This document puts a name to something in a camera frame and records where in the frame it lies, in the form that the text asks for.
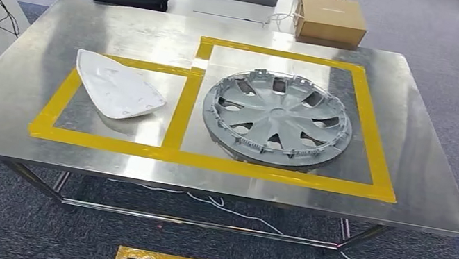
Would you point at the white curved plastic panel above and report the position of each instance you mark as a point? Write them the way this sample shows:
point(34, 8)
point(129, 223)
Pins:
point(115, 88)

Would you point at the yellow tape on workbench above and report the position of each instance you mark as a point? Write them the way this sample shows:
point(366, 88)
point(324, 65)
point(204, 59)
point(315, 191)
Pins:
point(250, 170)

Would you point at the stainless steel workbench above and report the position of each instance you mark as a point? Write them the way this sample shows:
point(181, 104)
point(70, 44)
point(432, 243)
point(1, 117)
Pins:
point(430, 157)

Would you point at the grey plastic wheel cover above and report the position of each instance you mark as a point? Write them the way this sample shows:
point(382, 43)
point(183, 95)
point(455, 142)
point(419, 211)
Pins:
point(278, 118)

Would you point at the brown cardboard box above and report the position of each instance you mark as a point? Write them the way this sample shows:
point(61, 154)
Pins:
point(329, 19)

